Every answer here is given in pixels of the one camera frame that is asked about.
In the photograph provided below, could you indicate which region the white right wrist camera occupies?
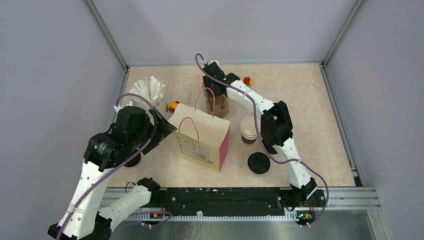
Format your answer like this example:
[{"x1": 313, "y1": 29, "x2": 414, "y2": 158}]
[{"x1": 203, "y1": 59, "x2": 220, "y2": 67}]

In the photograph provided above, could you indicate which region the black cup lid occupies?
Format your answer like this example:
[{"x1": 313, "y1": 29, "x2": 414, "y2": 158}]
[{"x1": 247, "y1": 152, "x2": 271, "y2": 175}]

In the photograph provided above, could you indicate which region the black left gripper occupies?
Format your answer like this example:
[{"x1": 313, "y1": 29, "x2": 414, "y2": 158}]
[{"x1": 129, "y1": 106, "x2": 177, "y2": 154}]

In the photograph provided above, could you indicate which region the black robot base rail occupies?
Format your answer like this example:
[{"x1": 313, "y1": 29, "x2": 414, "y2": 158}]
[{"x1": 144, "y1": 187, "x2": 326, "y2": 209}]

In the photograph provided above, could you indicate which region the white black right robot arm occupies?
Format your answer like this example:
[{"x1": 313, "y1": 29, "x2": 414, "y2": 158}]
[{"x1": 200, "y1": 61, "x2": 318, "y2": 206}]

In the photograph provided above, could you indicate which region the white straw holder cup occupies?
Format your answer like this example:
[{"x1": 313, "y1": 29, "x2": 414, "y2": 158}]
[{"x1": 156, "y1": 99, "x2": 170, "y2": 116}]

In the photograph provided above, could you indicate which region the kraft pink paper bag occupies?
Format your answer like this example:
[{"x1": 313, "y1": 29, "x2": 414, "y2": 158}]
[{"x1": 168, "y1": 103, "x2": 231, "y2": 172}]

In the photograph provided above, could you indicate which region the red green toy brick car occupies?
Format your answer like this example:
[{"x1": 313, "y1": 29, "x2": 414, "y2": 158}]
[{"x1": 242, "y1": 76, "x2": 253, "y2": 86}]

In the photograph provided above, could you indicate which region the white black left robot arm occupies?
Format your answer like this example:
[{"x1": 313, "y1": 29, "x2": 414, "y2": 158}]
[{"x1": 47, "y1": 106, "x2": 176, "y2": 240}]

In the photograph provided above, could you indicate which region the stack of paper cups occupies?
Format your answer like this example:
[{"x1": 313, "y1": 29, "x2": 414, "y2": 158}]
[{"x1": 240, "y1": 116, "x2": 258, "y2": 145}]

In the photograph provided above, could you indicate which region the stack of black lids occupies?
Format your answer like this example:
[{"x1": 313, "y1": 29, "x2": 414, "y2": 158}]
[{"x1": 124, "y1": 149, "x2": 142, "y2": 168}]

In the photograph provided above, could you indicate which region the yellow toy brick car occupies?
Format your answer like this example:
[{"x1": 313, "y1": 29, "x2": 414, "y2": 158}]
[{"x1": 169, "y1": 101, "x2": 180, "y2": 113}]

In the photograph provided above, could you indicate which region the brown cardboard cup carrier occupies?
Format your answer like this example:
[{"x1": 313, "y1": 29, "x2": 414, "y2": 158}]
[{"x1": 205, "y1": 95, "x2": 229, "y2": 118}]

